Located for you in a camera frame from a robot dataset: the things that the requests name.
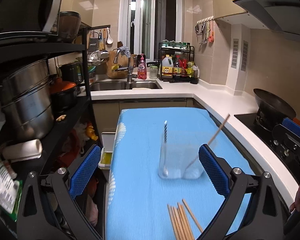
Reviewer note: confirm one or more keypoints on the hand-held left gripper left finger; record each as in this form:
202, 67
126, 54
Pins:
85, 170

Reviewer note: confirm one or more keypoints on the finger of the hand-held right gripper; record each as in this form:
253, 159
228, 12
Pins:
293, 128

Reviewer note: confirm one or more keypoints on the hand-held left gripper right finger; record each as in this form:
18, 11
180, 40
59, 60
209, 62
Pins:
212, 170

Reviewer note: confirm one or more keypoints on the clear plastic utensil holder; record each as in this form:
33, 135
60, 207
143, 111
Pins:
180, 160

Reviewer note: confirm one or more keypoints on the light wooden chopstick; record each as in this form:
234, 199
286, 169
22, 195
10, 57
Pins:
220, 128

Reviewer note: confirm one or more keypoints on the pile of chopsticks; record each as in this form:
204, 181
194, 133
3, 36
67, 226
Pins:
180, 220

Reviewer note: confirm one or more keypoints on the person's right hand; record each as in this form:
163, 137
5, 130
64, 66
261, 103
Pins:
299, 197

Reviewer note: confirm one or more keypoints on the black wok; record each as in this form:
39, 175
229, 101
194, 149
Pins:
275, 105

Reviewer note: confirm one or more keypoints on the yellow toy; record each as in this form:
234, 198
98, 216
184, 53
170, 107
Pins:
92, 132

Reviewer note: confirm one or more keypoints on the white trash bin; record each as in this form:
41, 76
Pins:
108, 140

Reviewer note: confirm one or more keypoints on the black gas stove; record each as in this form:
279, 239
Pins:
250, 122

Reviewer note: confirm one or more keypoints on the black shelf rack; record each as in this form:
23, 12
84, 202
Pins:
65, 130

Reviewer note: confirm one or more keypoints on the blue table cloth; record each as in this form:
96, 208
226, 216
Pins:
140, 155

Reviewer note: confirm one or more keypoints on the ginger piece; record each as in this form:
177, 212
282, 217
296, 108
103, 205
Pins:
60, 118

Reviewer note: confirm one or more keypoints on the white paper roll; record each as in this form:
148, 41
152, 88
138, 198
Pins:
22, 150

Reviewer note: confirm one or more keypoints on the green printed packet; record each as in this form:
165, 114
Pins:
5, 187

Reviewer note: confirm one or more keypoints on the black pot orange lid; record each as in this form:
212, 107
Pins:
63, 87

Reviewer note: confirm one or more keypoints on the steel kitchen sink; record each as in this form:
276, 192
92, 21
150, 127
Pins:
110, 86

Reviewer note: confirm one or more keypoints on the large steel steamer pot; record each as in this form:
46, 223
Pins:
27, 100

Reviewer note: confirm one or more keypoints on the black electric kettle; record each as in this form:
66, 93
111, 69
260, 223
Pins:
70, 72

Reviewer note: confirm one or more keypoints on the wooden cutting board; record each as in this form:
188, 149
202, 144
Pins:
115, 72

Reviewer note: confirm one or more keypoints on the chrome faucet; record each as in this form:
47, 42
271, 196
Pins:
129, 72

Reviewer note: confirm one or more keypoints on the row of sauce bottles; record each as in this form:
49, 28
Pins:
182, 66

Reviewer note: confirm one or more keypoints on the white oil jug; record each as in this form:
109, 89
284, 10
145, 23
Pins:
167, 68

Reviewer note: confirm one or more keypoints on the small glass jar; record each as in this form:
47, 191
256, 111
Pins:
153, 72

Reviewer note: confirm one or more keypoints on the pink dish soap bottle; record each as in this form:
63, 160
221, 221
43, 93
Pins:
141, 70

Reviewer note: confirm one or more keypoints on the grey range hood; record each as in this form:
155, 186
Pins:
275, 7

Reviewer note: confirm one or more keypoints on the hanging orange peeler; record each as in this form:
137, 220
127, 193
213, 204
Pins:
211, 35

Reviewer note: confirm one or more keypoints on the blue dish cloth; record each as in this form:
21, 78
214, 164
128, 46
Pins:
125, 51

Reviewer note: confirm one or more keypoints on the black spice rack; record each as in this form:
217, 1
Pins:
160, 55

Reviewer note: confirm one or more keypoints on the hanging metal grater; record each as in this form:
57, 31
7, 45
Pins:
93, 43

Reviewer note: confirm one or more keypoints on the row of spice jars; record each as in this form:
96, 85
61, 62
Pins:
175, 44

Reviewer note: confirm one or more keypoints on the hanging kitchen scissors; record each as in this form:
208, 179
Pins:
202, 31

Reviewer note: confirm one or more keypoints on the hanging white ladle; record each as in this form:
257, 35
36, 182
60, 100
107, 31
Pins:
109, 38

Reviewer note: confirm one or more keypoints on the blender jar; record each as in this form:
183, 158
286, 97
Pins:
69, 27

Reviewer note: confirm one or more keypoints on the white framed window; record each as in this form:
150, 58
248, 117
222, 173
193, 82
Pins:
152, 17

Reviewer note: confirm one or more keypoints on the black microwave oven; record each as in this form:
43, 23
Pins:
20, 2

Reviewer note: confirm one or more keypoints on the grey wall vent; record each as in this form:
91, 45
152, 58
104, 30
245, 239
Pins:
244, 55
235, 53

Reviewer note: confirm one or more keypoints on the beige wall cabinet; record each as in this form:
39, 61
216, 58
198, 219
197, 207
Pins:
227, 0

